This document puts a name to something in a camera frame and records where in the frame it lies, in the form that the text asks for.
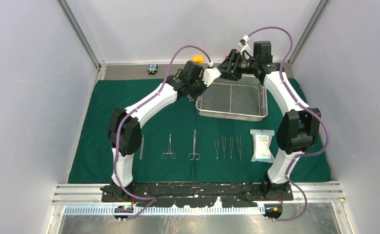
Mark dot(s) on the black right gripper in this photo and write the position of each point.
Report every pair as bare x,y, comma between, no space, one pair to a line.
228,71

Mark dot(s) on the white sterile packet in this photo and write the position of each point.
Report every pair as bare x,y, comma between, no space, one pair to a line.
261,145

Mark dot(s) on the metal mesh instrument tray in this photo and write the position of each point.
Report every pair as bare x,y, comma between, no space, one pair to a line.
245,99

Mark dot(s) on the green surgical drape cloth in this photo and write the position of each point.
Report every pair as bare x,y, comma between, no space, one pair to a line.
93,162

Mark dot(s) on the steel needle holder clamp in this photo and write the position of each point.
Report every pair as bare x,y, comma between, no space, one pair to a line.
231,147

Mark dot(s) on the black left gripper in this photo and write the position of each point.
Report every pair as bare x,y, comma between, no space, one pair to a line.
200,78

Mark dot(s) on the yellow toy block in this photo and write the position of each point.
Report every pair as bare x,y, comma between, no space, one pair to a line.
198,59

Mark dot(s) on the long steel probe rod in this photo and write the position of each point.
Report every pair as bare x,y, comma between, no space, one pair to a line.
141,147

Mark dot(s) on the blue owl toy block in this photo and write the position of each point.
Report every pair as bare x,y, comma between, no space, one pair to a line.
152,69

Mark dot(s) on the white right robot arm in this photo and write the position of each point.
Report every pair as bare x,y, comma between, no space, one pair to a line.
299,127

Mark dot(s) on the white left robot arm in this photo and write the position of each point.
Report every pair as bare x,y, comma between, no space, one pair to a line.
125,125

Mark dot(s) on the steel ring-handled hemostat clamp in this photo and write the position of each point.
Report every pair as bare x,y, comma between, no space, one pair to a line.
169,152

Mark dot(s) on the steel ring-handled scissors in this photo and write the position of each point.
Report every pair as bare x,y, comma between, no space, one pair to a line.
194,155

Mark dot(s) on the steel surgical forceps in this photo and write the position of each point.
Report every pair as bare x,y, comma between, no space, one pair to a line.
216,144

